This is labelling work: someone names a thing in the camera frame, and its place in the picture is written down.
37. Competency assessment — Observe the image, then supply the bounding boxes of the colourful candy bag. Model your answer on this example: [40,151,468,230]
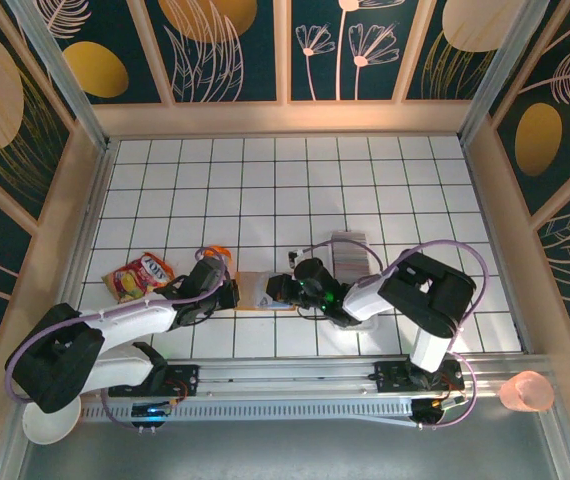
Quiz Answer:
[100,251,177,305]

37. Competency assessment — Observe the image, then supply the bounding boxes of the aluminium table edge strip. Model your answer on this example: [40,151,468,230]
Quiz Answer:
[59,142,119,341]

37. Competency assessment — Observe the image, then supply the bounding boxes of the white bowl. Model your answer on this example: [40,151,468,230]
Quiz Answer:
[21,394,83,446]

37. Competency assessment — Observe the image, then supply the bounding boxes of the pink plastic cup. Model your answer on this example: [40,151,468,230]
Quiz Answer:
[497,369,556,414]

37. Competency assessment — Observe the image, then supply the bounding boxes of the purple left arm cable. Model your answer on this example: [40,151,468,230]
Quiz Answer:
[4,252,231,431]

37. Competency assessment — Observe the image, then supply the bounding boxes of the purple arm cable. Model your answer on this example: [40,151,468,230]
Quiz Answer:
[287,238,490,431]
[4,252,231,431]

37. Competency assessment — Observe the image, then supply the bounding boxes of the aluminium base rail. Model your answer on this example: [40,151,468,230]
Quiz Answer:
[107,354,554,401]

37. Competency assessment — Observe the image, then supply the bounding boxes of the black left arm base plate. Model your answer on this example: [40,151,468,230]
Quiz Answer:
[107,364,201,399]

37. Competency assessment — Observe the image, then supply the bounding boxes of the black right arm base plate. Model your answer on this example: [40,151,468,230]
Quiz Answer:
[373,360,466,396]

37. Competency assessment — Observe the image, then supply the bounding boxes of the white slotted cable duct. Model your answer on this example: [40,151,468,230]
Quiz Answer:
[79,399,416,429]

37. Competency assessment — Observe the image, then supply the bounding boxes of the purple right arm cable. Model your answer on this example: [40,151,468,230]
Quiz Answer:
[287,238,490,431]

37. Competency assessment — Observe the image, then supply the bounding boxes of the flower outline wall panel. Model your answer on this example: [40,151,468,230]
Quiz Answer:
[290,0,424,101]

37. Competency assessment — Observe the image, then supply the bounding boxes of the yellow oval feather wall panel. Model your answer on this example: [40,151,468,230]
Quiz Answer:
[39,0,164,105]

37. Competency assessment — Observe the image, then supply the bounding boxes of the aluminium frame post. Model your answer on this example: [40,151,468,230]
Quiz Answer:
[458,0,556,144]
[7,0,111,151]

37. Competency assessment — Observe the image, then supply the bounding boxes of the peach circle gold wall panel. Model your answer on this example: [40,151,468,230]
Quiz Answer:
[404,0,529,101]

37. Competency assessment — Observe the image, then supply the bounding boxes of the large peach circle wall panel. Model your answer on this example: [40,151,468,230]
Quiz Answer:
[0,0,74,221]

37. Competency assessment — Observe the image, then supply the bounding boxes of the white feather wall panel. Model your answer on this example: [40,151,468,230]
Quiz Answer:
[487,0,570,116]

